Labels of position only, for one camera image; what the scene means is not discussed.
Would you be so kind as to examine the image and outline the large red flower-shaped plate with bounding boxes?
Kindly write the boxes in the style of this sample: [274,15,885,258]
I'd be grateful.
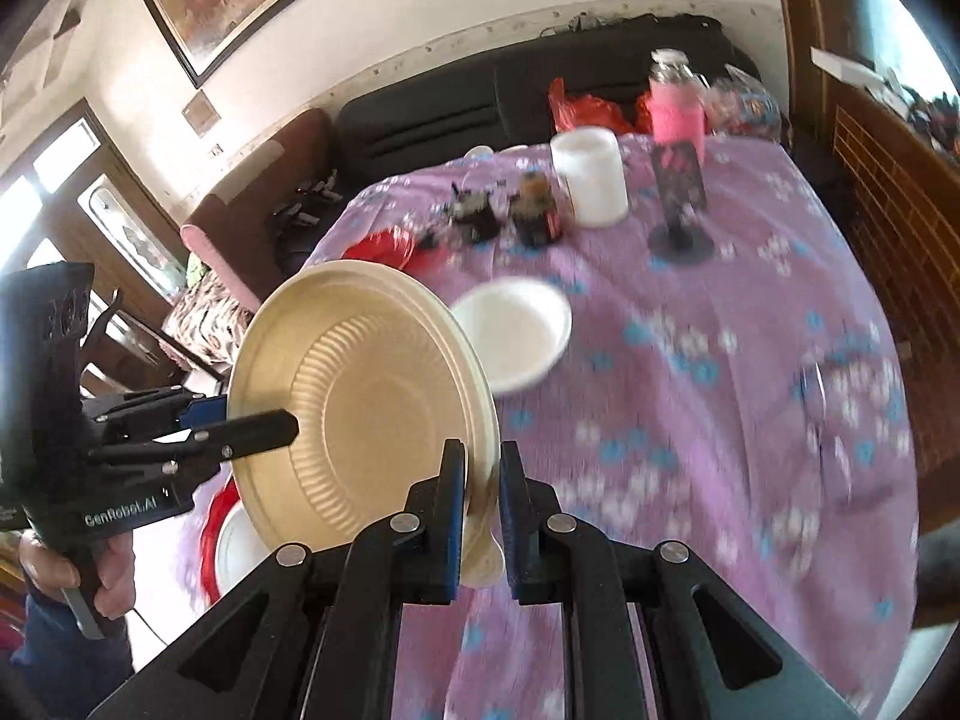
[196,476,252,612]

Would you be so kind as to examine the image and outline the black jar with red label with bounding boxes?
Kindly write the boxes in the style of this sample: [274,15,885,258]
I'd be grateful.
[508,171,565,248]

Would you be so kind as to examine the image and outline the framed painting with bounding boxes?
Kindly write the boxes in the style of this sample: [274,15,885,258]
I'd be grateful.
[144,0,398,89]

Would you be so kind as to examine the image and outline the black equipment pile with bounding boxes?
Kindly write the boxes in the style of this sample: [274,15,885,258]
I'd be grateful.
[274,172,346,230]

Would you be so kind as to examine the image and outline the white plastic bowl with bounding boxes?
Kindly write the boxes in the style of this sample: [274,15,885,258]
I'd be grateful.
[448,277,574,396]
[216,506,275,595]

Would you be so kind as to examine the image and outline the purple floral tablecloth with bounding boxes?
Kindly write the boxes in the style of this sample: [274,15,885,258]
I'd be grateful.
[300,131,920,720]

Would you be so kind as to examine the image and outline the white flat box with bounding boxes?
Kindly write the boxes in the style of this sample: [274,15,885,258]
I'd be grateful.
[810,47,901,91]

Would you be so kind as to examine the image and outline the cream ribbed bowl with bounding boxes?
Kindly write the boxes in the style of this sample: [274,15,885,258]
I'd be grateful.
[226,260,505,590]

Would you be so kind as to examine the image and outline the small red plate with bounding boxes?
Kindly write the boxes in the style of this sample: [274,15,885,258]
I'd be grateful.
[343,227,418,272]

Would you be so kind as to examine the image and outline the wooden glass door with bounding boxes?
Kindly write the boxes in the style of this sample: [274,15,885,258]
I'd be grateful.
[0,101,188,361]

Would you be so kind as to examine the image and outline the person's blue pants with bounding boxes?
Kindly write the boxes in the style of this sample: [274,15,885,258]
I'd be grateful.
[0,585,143,720]

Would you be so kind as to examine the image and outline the black sofa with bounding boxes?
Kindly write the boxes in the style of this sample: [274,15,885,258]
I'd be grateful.
[274,15,762,278]

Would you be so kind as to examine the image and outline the red plastic bag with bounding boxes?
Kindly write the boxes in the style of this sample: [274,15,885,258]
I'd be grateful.
[547,77,653,137]

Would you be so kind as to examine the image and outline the small wall frame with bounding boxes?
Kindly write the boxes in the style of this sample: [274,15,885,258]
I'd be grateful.
[182,90,222,137]

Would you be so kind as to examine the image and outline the brown wooden cabinet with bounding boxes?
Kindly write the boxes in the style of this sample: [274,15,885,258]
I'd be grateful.
[810,67,960,466]

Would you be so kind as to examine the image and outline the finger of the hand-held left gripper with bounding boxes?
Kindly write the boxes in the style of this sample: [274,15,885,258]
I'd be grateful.
[84,386,230,442]
[86,409,301,482]

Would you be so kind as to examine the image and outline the patterned bed blanket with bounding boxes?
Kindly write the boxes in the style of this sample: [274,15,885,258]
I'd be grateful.
[161,270,252,376]

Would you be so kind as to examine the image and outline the clear plastic bag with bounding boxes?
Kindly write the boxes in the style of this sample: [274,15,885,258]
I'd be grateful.
[705,66,781,140]

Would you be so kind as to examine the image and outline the brown window frame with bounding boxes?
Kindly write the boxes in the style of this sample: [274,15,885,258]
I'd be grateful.
[765,0,848,128]

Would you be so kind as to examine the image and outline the person's left hand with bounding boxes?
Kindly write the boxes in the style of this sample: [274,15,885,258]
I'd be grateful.
[19,529,137,620]

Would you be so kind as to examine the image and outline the white cup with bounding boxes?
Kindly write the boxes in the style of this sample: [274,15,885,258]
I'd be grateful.
[551,127,629,230]

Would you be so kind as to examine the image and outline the black phone stand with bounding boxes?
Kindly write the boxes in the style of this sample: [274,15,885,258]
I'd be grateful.
[646,139,715,265]

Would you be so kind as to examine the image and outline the pink bottle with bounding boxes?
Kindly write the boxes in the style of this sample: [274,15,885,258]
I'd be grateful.
[647,49,711,145]

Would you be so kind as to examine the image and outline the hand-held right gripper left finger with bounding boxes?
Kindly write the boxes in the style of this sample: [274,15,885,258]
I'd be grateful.
[86,439,470,720]

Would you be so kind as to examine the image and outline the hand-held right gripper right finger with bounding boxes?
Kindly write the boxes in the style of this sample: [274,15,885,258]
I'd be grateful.
[499,441,863,720]

